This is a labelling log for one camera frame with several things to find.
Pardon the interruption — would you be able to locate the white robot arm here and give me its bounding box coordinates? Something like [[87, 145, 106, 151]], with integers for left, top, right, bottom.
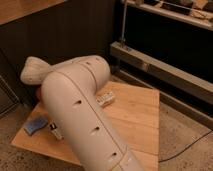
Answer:
[[20, 55, 145, 171]]

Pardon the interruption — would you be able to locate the white remote control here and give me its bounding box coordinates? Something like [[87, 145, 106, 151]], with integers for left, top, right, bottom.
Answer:
[[96, 91, 115, 107]]

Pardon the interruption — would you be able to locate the light wooden board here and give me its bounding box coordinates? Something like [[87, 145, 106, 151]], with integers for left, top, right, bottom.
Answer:
[[11, 81, 160, 171]]

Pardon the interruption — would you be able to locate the white battery with black tip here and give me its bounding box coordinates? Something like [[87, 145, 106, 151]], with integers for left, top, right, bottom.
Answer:
[[49, 123, 63, 140]]

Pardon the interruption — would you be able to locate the metal shelf rack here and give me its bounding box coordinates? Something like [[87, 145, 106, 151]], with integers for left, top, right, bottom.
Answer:
[[110, 0, 213, 129]]

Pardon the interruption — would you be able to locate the blue sponge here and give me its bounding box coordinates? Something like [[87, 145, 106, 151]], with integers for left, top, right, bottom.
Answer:
[[24, 116, 48, 136]]

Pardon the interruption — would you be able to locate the black cable on floor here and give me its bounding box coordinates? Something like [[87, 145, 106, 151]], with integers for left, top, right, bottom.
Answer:
[[158, 129, 213, 164]]

